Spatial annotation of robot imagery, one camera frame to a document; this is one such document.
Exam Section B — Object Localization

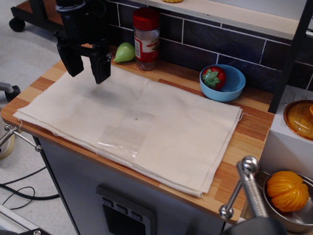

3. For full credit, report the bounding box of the blue plastic bowl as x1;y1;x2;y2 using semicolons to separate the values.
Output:
199;64;246;102

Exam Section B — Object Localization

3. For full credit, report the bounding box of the left metal clamp screw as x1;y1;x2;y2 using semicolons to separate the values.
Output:
0;124;43;152

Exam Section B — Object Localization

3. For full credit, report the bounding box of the wooden wall shelf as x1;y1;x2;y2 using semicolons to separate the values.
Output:
136;0;313;40

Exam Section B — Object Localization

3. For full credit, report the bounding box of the black shelf post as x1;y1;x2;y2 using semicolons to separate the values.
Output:
268;0;313;114

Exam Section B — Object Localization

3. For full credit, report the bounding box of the orange transparent lid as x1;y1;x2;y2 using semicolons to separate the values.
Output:
284;100;313;141

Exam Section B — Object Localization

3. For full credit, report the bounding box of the orange toy pumpkin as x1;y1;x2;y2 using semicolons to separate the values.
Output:
266;171;309;212

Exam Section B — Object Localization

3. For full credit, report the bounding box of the black wheeled cart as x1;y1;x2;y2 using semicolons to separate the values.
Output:
9;0;64;33

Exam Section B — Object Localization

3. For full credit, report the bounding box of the black floor cable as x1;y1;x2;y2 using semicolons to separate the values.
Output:
0;166;60;210

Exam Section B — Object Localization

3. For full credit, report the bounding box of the clear tape patch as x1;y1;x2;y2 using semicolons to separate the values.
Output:
97;109;155;158

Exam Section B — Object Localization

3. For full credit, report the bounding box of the red toy tomato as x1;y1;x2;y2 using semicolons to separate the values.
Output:
201;66;227;91

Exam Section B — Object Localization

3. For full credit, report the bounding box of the red-lidded spice jar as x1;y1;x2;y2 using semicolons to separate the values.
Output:
133;7;160;71

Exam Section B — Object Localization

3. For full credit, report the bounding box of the grey chair base wheel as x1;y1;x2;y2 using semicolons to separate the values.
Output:
0;82;21;102

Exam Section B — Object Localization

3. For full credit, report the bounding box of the white toy sink counter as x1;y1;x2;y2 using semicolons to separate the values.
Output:
260;85;313;178

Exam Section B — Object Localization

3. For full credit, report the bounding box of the green toy pear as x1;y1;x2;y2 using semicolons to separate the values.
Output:
113;42;135;63

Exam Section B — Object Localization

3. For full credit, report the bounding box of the steel pot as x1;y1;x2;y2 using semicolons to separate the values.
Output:
255;171;313;233

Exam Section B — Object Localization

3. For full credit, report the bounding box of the yellow toy on shelf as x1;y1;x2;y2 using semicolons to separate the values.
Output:
162;0;183;3

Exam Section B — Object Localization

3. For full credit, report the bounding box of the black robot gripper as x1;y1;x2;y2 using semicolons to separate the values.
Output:
54;0;112;84

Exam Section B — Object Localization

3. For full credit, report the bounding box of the cream folded cloth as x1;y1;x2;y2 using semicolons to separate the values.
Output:
15;67;242;197

